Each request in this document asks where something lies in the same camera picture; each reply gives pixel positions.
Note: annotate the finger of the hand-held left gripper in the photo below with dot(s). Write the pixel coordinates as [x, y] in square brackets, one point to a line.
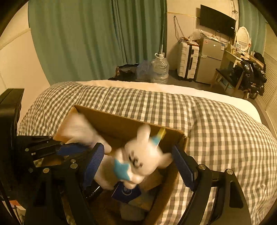
[43, 147]

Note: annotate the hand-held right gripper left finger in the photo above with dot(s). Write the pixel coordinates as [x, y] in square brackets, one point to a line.
[93, 165]

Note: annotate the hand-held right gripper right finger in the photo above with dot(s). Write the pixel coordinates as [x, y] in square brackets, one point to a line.
[182, 167]

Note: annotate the white plush rabbit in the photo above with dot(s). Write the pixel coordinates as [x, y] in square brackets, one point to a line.
[147, 155]

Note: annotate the white cloth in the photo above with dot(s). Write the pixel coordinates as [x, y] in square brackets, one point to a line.
[76, 129]

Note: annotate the dark blue card packet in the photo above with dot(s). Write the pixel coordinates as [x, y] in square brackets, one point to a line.
[125, 193]

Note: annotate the brown cardboard box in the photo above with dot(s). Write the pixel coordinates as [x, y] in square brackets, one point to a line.
[121, 126]

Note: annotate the grey white checkered blanket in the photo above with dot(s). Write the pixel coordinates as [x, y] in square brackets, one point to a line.
[216, 129]

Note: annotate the black floor object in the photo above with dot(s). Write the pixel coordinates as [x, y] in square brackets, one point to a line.
[126, 71]

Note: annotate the large clear water bottle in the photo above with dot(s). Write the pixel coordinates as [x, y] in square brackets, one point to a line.
[160, 69]

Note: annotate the wide green curtain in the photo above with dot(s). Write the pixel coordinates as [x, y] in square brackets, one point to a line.
[75, 39]

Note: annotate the clear plastic bag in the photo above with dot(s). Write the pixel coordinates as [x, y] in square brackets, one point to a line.
[142, 68]

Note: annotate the white suitcase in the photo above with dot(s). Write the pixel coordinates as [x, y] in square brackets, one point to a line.
[187, 60]

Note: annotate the small silver fridge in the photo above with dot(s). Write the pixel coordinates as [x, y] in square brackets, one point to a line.
[211, 60]

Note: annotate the white louvered wardrobe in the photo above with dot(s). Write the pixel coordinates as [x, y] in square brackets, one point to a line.
[271, 86]

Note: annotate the white dressing table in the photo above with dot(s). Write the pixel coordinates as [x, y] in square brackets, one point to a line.
[232, 56]

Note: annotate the white upright pole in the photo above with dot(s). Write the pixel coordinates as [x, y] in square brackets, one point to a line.
[161, 43]

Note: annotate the clutter pile with plastic bag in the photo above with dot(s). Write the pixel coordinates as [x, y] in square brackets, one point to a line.
[190, 37]

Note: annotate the black bag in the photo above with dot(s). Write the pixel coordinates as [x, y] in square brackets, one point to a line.
[259, 58]

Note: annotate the white oval mirror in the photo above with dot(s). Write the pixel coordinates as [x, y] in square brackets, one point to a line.
[242, 39]

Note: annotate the narrow green curtain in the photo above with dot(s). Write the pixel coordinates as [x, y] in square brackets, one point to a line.
[252, 26]

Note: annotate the black wall television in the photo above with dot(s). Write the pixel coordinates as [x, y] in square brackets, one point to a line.
[217, 20]

